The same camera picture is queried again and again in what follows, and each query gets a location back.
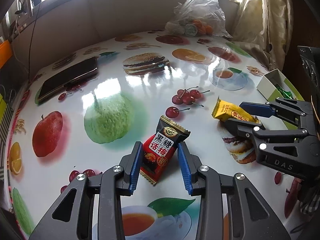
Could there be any yellow peanut crisp packet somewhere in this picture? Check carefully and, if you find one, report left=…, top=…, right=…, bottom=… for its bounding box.
left=212, top=98, right=261, bottom=124

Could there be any red black plum candy packet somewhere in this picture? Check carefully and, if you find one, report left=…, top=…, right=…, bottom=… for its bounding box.
left=140, top=115, right=190, bottom=185

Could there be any green white cardboard box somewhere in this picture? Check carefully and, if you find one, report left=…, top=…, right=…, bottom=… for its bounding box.
left=257, top=69, right=304, bottom=101

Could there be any upper green Milo packet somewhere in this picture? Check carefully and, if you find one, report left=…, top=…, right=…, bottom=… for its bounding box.
left=275, top=84, right=294, bottom=100

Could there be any beige patterned curtain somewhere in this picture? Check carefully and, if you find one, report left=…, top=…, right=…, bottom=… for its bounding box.
left=232, top=0, right=293, bottom=70

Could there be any black smartphone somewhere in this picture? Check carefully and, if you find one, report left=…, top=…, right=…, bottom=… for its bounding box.
left=37, top=56, right=98, bottom=103

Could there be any clear plastic bag with items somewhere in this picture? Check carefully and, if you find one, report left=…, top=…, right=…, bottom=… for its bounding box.
left=165, top=0, right=231, bottom=38

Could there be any orange storage box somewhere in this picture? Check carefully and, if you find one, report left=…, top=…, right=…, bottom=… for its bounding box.
left=0, top=40, right=13, bottom=68

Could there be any black hanging cable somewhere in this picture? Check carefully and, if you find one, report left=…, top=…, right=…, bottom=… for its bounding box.
left=27, top=0, right=42, bottom=83

